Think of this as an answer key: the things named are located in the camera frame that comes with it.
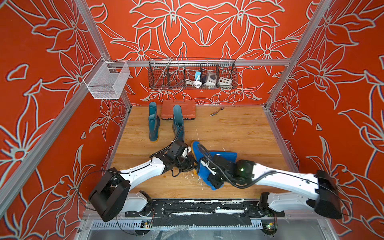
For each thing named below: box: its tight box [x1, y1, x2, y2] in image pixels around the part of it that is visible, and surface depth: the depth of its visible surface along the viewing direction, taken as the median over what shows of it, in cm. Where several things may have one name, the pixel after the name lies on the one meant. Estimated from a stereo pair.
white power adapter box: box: [205, 72, 217, 86], surface depth 93 cm
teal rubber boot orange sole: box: [148, 101, 160, 142], surface depth 88 cm
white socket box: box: [219, 76, 233, 86], surface depth 96 cm
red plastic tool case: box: [161, 99, 196, 120], surface depth 118 cm
